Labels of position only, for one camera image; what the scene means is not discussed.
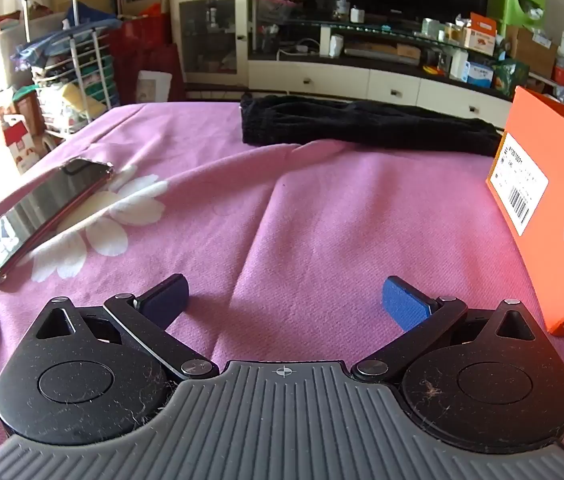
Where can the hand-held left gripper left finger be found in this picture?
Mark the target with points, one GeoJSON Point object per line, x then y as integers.
{"type": "Point", "coordinates": [164, 299]}

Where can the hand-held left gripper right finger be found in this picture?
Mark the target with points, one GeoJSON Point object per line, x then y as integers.
{"type": "Point", "coordinates": [404, 305]}

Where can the orange cardboard box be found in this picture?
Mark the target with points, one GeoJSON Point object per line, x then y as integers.
{"type": "Point", "coordinates": [562, 160]}

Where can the pink floral blanket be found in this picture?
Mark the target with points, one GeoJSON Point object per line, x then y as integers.
{"type": "Point", "coordinates": [272, 210]}

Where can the smartphone in clear case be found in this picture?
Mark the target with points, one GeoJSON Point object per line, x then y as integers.
{"type": "Point", "coordinates": [41, 215]}

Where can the black cloth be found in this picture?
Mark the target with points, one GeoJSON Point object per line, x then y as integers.
{"type": "Point", "coordinates": [352, 122]}

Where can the white paper bag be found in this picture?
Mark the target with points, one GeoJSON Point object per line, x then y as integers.
{"type": "Point", "coordinates": [154, 87]}

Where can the white television stand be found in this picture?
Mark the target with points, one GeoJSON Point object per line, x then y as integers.
{"type": "Point", "coordinates": [342, 77]}

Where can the metal trolley cart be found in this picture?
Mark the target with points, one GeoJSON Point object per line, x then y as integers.
{"type": "Point", "coordinates": [79, 75]}

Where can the blue tissue box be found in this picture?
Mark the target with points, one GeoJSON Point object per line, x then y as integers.
{"type": "Point", "coordinates": [479, 73]}

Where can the green snack bag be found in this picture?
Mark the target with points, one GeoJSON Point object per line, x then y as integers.
{"type": "Point", "coordinates": [509, 77]}

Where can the red shopping bag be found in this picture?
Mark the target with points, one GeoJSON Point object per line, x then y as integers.
{"type": "Point", "coordinates": [144, 40]}

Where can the white glass-door cabinet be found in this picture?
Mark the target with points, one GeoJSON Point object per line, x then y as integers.
{"type": "Point", "coordinates": [209, 35]}

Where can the white and orange carton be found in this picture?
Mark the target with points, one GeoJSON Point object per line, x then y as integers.
{"type": "Point", "coordinates": [480, 35]}

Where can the brown cardboard box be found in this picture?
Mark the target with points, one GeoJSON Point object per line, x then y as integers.
{"type": "Point", "coordinates": [534, 52]}

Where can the clear plastic storage box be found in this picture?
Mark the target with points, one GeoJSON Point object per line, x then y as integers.
{"type": "Point", "coordinates": [6, 55]}

